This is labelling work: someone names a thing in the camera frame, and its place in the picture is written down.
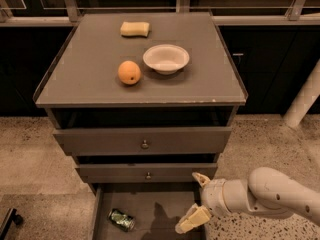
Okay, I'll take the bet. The white diagonal pole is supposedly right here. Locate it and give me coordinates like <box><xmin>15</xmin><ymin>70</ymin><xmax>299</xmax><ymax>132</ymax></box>
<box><xmin>283</xmin><ymin>59</ymin><xmax>320</xmax><ymax>128</ymax></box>

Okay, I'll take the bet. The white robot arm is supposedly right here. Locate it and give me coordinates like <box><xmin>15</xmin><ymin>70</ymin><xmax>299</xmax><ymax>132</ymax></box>
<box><xmin>175</xmin><ymin>167</ymin><xmax>320</xmax><ymax>234</ymax></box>

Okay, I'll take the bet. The grey top drawer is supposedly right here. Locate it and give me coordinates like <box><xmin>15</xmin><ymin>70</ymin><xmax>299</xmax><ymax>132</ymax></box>
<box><xmin>54</xmin><ymin>127</ymin><xmax>231</xmax><ymax>156</ymax></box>

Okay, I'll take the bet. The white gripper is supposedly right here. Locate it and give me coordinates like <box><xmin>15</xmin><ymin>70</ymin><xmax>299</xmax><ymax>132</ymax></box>
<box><xmin>175</xmin><ymin>172</ymin><xmax>231</xmax><ymax>234</ymax></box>

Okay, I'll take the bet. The grey middle drawer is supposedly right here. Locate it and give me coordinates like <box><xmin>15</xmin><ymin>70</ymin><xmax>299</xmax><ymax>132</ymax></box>
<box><xmin>76</xmin><ymin>163</ymin><xmax>217</xmax><ymax>183</ymax></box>

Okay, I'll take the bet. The white bowl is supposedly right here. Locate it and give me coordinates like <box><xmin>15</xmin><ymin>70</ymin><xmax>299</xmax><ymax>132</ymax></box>
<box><xmin>143</xmin><ymin>44</ymin><xmax>190</xmax><ymax>75</ymax></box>

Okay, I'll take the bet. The grey bottom drawer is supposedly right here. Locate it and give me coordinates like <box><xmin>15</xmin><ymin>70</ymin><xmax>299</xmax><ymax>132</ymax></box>
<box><xmin>88</xmin><ymin>183</ymin><xmax>206</xmax><ymax>240</ymax></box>

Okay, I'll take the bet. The black chair base caster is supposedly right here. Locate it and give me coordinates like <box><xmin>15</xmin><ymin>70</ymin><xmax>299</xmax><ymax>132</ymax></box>
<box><xmin>0</xmin><ymin>208</ymin><xmax>24</xmax><ymax>240</ymax></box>

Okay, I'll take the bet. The grey drawer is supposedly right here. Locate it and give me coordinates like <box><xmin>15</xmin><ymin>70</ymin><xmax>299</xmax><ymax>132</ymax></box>
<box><xmin>54</xmin><ymin>127</ymin><xmax>231</xmax><ymax>156</ymax></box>
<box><xmin>88</xmin><ymin>183</ymin><xmax>206</xmax><ymax>240</ymax></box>
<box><xmin>76</xmin><ymin>163</ymin><xmax>217</xmax><ymax>183</ymax></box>

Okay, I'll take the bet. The orange fruit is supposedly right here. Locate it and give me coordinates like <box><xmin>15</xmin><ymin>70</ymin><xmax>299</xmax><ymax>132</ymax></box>
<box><xmin>118</xmin><ymin>61</ymin><xmax>141</xmax><ymax>85</ymax></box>

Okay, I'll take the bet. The yellow sponge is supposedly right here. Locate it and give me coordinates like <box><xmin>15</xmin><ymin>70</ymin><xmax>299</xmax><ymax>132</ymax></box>
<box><xmin>120</xmin><ymin>22</ymin><xmax>150</xmax><ymax>37</ymax></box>

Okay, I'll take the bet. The metal window railing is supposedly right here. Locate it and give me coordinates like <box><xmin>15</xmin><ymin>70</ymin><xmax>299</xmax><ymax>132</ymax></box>
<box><xmin>0</xmin><ymin>0</ymin><xmax>320</xmax><ymax>27</ymax></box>

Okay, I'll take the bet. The grey drawer cabinet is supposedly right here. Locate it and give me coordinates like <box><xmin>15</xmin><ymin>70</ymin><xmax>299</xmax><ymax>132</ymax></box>
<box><xmin>34</xmin><ymin>13</ymin><xmax>247</xmax><ymax>168</ymax></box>

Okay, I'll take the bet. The green soda can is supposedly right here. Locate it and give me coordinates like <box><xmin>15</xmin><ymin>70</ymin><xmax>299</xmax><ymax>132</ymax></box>
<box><xmin>108</xmin><ymin>208</ymin><xmax>135</xmax><ymax>232</ymax></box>

